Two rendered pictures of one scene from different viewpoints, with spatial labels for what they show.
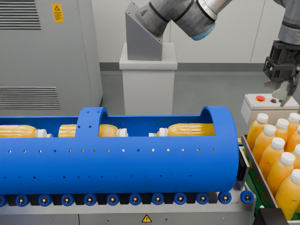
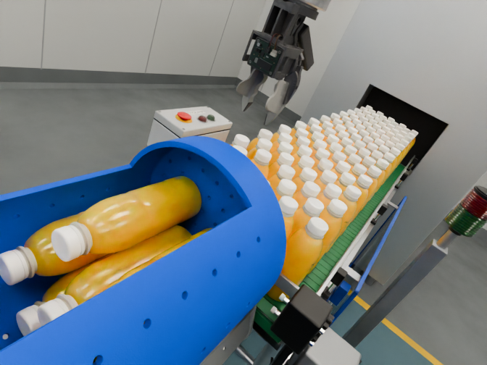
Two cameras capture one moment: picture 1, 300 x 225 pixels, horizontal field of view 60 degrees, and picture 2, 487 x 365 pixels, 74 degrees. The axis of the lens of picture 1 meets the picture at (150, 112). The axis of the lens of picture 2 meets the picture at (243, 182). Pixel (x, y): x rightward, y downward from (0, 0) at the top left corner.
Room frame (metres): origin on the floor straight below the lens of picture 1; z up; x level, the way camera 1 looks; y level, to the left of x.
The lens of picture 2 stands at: (0.46, 0.12, 1.43)
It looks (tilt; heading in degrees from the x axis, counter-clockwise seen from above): 29 degrees down; 294
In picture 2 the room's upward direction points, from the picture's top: 25 degrees clockwise
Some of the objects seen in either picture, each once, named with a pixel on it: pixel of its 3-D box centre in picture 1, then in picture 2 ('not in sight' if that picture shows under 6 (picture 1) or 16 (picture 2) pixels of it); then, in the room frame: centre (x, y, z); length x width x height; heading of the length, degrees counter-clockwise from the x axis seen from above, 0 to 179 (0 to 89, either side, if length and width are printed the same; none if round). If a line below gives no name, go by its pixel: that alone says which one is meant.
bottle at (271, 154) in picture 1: (270, 163); not in sight; (0.67, -0.44, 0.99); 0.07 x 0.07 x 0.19
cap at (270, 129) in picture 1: (269, 129); not in sight; (0.74, -0.44, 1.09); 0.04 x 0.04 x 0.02
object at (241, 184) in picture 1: (238, 168); not in sight; (0.65, -0.32, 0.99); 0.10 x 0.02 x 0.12; 1
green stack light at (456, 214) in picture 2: not in sight; (465, 219); (0.30, -0.71, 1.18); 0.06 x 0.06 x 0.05
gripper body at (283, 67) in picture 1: (285, 60); (282, 40); (0.74, -0.41, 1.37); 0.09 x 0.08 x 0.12; 91
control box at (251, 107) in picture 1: (268, 108); (191, 132); (0.94, -0.52, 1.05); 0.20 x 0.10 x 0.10; 91
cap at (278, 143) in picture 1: (278, 143); not in sight; (0.67, -0.44, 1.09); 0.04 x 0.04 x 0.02
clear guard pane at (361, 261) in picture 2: not in sight; (348, 279); (0.39, -0.96, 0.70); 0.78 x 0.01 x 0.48; 91
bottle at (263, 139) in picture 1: (263, 149); not in sight; (0.74, -0.44, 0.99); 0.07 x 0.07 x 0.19
